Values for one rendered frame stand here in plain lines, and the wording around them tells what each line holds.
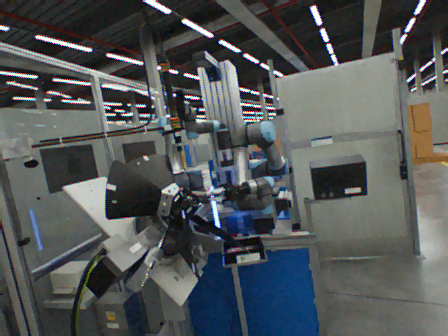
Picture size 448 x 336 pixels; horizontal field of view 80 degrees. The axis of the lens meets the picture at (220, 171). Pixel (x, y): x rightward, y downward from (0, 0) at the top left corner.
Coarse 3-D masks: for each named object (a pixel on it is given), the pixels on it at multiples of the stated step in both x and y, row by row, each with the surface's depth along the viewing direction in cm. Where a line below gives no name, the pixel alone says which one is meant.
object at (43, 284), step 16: (80, 256) 148; (48, 272) 129; (48, 288) 128; (112, 288) 168; (144, 288) 200; (160, 304) 217; (0, 320) 107; (16, 320) 112; (48, 320) 126; (64, 320) 134; (80, 320) 143; (160, 320) 214
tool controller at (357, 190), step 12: (348, 156) 140; (360, 156) 137; (312, 168) 137; (324, 168) 136; (336, 168) 134; (348, 168) 133; (360, 168) 132; (312, 180) 140; (324, 180) 138; (336, 180) 137; (348, 180) 135; (360, 180) 134; (324, 192) 140; (336, 192) 139; (348, 192) 138; (360, 192) 137
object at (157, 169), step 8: (136, 160) 130; (144, 160) 131; (152, 160) 132; (160, 160) 133; (168, 160) 135; (136, 168) 127; (144, 168) 127; (152, 168) 128; (160, 168) 128; (168, 168) 129; (144, 176) 124; (152, 176) 125; (160, 176) 125; (168, 176) 125; (160, 184) 122; (168, 184) 122
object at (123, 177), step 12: (120, 168) 98; (108, 180) 93; (120, 180) 97; (132, 180) 100; (144, 180) 104; (108, 192) 92; (120, 192) 95; (132, 192) 99; (144, 192) 103; (156, 192) 107; (108, 204) 91; (120, 204) 94; (132, 204) 98; (144, 204) 102; (156, 204) 107; (108, 216) 90; (120, 216) 94; (132, 216) 98
